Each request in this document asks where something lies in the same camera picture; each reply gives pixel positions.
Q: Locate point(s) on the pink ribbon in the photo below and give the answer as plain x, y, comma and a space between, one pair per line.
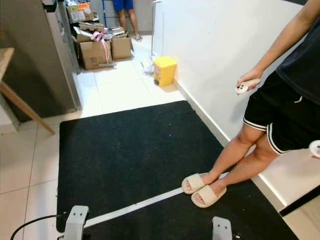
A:
99, 36

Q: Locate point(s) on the person in black shorts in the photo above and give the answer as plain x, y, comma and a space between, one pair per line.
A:
280, 110

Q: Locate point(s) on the white handheld controller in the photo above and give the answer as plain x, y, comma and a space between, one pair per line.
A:
316, 149
242, 88

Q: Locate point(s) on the person's right hand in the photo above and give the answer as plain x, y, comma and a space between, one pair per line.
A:
251, 75

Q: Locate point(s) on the black floor mat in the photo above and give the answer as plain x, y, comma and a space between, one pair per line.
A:
130, 150

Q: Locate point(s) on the yellow pedal bin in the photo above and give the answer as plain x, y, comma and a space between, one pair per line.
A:
165, 72

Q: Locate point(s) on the person in blue shorts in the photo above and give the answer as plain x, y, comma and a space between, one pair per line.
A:
126, 15

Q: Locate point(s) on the flattened cardboard pile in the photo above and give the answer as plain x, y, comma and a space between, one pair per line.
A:
105, 29

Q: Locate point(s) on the printed cardboard box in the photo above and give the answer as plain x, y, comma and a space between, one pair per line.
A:
93, 55

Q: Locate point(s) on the small cardboard box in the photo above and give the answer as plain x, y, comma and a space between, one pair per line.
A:
122, 49

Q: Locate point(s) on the white plastic bag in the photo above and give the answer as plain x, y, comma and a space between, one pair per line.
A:
148, 66

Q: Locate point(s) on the wooden table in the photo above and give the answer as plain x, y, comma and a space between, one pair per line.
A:
25, 107

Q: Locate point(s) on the beige slipper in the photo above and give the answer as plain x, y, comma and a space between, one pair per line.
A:
193, 183
207, 196

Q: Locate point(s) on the grey steel fridge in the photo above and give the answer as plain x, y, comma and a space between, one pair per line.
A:
35, 60

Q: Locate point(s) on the white tape strip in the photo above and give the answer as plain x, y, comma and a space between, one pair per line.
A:
130, 206

